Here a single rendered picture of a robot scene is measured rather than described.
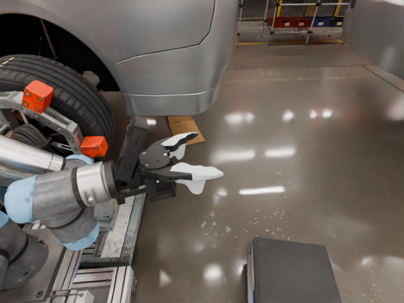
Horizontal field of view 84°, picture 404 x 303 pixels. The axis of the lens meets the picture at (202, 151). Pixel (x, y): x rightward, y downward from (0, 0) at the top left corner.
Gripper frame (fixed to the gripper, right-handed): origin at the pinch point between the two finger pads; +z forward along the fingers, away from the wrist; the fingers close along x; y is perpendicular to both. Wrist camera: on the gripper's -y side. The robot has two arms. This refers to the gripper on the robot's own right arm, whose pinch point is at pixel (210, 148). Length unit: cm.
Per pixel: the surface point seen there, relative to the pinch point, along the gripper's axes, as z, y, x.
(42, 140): -49, 17, -54
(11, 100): -56, 4, -63
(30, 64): -51, -4, -83
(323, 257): 63, 89, -7
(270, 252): 38, 88, -17
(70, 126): -40, 18, -63
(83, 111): -35, 14, -68
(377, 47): 187, 16, -108
